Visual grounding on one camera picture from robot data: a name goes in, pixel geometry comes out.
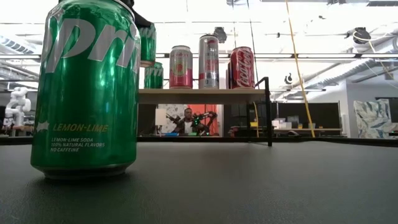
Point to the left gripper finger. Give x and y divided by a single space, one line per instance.
141 21

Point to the green Sprite can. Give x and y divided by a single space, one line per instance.
84 93
154 79
148 46

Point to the white and pink seltzer can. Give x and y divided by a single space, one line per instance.
181 68

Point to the slim white Celsius can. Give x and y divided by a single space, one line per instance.
209 62

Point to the red and white soda can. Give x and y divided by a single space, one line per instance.
242 67

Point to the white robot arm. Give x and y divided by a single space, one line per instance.
18 102

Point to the black background robot arm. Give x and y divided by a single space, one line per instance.
205 119
172 119

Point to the wooden shelf with black legs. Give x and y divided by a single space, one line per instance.
202 96

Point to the black round ceiling fixture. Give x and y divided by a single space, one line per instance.
361 35
222 34

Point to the small white board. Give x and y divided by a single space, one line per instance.
160 117

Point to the person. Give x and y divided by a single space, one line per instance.
188 124

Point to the orange red panel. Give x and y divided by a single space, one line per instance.
214 109

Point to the small blue box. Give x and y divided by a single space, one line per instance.
171 134

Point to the black hook ceiling fixture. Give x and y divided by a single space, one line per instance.
288 78

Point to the white box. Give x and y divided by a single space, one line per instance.
279 124

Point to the black table mat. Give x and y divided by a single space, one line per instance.
199 193

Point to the background wooden table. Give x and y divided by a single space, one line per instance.
311 129

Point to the leaf patterned panel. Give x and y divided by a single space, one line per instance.
373 121

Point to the black aluminium table frame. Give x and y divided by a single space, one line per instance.
311 140

